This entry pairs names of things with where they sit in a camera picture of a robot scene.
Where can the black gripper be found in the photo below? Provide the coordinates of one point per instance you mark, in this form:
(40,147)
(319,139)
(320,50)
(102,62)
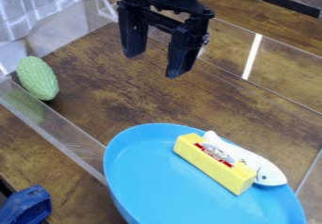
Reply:
(185,43)

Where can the blue oval tray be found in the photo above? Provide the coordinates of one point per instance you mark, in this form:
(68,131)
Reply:
(157,189)

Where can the clear acrylic back barrier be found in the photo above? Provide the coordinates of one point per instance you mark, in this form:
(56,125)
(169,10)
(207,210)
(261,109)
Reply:
(269,64)

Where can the clear acrylic barrier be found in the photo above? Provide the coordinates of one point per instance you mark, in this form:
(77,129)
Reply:
(66,137)
(269,64)

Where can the green bitter gourd toy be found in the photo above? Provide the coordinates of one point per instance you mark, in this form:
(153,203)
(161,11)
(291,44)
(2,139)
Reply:
(37,78)

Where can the white patterned curtain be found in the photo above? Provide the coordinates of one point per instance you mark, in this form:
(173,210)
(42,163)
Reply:
(20,15)

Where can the clear acrylic front barrier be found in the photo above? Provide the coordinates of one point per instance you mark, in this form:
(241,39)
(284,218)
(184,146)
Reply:
(66,137)

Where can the yellow butter block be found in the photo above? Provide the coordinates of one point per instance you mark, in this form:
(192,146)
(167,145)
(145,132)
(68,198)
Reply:
(227,171)

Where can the white toy fish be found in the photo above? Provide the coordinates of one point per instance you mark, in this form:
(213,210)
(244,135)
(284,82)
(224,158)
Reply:
(268,174)

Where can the blue clamp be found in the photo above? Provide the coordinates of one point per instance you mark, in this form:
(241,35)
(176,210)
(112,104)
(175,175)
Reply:
(26,206)

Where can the clear acrylic corner bracket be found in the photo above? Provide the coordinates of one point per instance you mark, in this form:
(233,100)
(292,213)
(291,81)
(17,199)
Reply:
(106,10)

